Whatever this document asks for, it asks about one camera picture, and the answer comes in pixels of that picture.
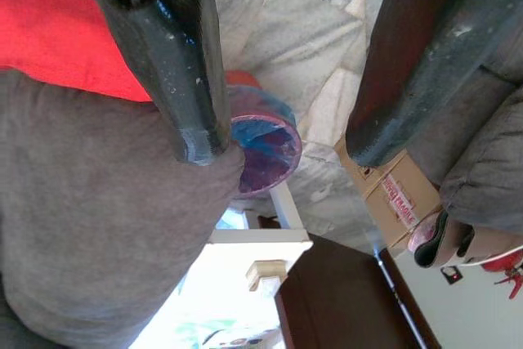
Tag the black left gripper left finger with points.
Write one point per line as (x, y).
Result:
(175, 71)

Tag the beige tissue box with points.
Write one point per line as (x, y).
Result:
(265, 273)

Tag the dark brown wooden door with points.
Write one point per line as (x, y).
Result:
(347, 296)

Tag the red pillow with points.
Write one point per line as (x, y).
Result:
(49, 18)

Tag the cardboard box with fragile tape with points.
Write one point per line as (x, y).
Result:
(392, 198)

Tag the grey fabric armchair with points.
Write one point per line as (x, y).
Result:
(486, 153)

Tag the white side table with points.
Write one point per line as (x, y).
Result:
(261, 238)

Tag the grey fabric sofa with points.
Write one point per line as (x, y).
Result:
(102, 202)

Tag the white wall socket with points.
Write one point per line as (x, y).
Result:
(449, 275)

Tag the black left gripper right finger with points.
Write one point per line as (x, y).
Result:
(408, 71)

